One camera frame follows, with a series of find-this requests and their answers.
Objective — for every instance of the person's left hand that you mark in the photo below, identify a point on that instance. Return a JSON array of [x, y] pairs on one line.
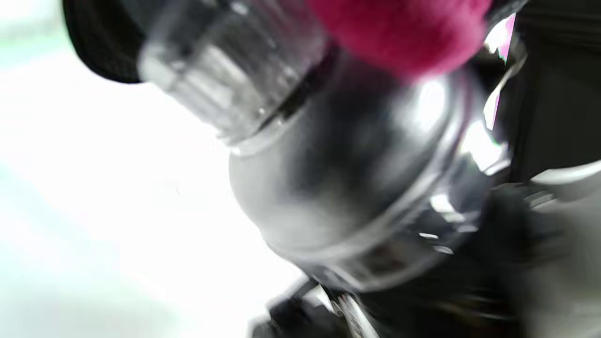
[[103, 42]]

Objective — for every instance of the clear plastic shaker lid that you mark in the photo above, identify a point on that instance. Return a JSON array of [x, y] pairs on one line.
[[347, 178]]

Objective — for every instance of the pink and grey cloth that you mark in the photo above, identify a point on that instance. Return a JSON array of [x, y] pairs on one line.
[[404, 33]]

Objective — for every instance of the person's right hand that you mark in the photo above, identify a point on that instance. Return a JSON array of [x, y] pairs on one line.
[[450, 281]]

